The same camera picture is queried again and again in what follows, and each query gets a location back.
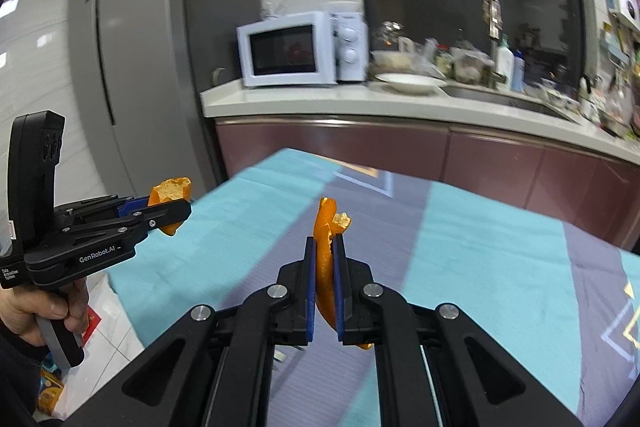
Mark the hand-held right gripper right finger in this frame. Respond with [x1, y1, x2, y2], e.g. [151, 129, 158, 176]
[331, 237, 583, 427]

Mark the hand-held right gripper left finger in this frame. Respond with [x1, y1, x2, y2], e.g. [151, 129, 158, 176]
[62, 237, 318, 427]

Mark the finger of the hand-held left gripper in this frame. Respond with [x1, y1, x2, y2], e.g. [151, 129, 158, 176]
[52, 195, 151, 225]
[62, 198, 193, 253]

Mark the orange peel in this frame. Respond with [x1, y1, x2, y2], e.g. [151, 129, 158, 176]
[312, 197, 374, 351]
[148, 177, 192, 237]

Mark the white plastic bag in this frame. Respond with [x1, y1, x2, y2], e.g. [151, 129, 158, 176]
[47, 274, 146, 425]

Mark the person's left forearm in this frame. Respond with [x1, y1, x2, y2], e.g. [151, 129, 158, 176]
[0, 322, 46, 413]

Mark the person's left hand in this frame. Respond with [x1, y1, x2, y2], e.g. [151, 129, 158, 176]
[0, 279, 92, 348]

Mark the teal and grey tablecloth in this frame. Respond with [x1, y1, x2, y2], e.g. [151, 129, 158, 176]
[107, 147, 640, 427]

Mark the grey refrigerator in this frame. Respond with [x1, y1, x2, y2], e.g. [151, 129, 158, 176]
[67, 0, 261, 194]

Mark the kitchen counter with pink cabinets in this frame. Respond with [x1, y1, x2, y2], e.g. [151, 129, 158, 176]
[200, 79, 640, 254]

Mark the orange box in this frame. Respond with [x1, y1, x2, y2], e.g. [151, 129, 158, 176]
[37, 367, 67, 414]

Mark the white microwave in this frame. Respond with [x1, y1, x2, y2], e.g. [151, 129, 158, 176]
[236, 10, 370, 88]

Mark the white plate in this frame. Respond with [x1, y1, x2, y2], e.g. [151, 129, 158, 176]
[375, 73, 448, 95]

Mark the white pitcher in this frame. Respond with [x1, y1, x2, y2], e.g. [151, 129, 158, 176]
[371, 37, 416, 75]

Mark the clear plastic container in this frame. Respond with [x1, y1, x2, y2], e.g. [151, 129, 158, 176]
[450, 47, 493, 84]

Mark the glass jar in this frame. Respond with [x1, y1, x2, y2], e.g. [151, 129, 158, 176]
[377, 21, 406, 50]

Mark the metal faucet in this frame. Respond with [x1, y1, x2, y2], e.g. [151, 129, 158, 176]
[482, 0, 507, 88]

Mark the white soap bottle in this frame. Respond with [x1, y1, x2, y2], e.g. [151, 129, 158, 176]
[495, 34, 516, 92]

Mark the blue and white bottle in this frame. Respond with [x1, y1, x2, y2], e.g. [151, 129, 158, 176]
[512, 49, 527, 92]

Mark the pink cloth on faucet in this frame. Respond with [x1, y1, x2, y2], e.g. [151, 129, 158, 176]
[482, 0, 503, 40]

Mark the white utensil holder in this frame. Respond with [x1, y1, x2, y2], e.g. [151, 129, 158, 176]
[579, 74, 601, 120]

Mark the teal wall rack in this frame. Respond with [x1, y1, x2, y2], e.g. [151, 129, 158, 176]
[597, 22, 631, 70]

